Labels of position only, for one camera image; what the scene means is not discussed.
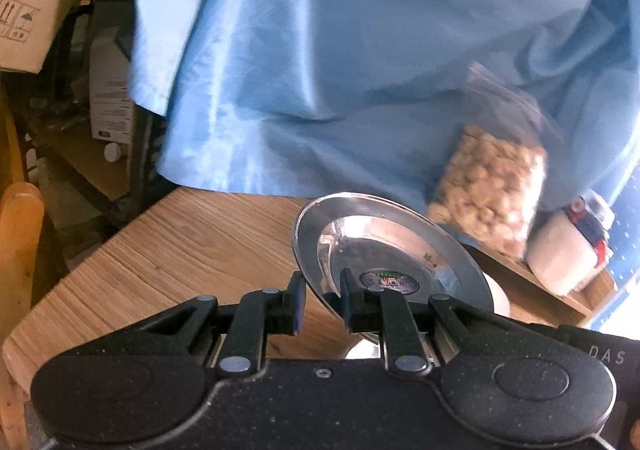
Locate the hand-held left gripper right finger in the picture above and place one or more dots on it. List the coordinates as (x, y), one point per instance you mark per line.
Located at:
(347, 301)

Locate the wooden desk shelf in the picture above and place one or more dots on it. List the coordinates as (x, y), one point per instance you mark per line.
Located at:
(550, 297)

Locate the wooden chair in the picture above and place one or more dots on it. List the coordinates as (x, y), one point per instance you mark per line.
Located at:
(20, 240)

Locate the clear bag of snacks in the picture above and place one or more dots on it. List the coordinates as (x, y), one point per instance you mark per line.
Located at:
(490, 185)

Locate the small white cap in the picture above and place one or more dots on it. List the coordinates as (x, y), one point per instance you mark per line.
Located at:
(112, 152)

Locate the dark metal rack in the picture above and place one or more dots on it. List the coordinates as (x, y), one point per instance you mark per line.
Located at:
(145, 165)

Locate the white printed paper box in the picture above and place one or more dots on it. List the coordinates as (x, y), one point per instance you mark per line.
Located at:
(112, 100)

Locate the large cardboard box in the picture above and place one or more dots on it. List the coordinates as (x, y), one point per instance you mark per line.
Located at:
(30, 5)

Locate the round steel plate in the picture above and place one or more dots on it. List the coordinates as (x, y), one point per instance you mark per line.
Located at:
(380, 240)

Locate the blue dotted cloth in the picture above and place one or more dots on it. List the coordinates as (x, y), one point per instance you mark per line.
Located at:
(625, 235)

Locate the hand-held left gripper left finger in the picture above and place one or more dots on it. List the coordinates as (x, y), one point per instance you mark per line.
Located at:
(299, 301)

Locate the white bottle with blue lid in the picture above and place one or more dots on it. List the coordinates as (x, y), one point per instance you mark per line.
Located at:
(560, 250)

